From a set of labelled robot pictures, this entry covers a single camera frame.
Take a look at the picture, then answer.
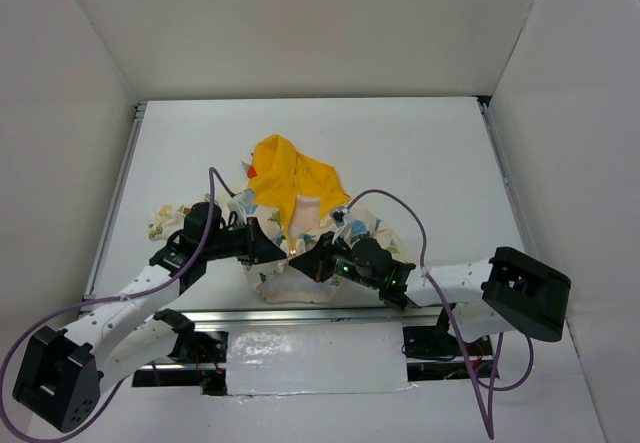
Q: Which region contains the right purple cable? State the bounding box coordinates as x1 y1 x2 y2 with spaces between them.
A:
344 188 535 440

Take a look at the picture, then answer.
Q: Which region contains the aluminium frame rail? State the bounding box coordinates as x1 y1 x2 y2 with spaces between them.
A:
183 306 441 325
82 101 148 302
475 95 535 253

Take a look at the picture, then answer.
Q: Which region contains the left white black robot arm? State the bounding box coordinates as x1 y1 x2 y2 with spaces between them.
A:
12 202 286 433

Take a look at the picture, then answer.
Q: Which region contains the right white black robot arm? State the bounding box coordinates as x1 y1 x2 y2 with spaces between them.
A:
290 232 571 354

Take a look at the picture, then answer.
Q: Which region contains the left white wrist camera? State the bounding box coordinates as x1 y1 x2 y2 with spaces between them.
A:
227 188 257 223

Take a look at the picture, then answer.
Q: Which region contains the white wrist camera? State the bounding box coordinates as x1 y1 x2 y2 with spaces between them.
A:
329 206 355 240
227 188 257 223

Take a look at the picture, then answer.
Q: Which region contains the aluminium frame rail left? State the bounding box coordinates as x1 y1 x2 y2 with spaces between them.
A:
82 101 148 302

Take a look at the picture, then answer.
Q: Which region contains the aluminium frame rail front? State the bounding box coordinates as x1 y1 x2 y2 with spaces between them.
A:
183 306 441 325

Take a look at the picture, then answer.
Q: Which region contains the aluminium frame rail right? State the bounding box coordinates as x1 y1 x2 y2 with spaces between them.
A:
475 95 535 253

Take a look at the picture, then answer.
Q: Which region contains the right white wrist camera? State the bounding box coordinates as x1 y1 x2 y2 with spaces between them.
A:
329 206 355 240

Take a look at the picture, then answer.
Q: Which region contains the white foil covered panel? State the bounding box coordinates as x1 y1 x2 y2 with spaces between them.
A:
226 322 409 396

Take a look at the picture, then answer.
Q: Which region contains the cream dinosaur print hooded jacket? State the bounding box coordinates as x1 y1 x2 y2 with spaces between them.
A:
144 133 406 304

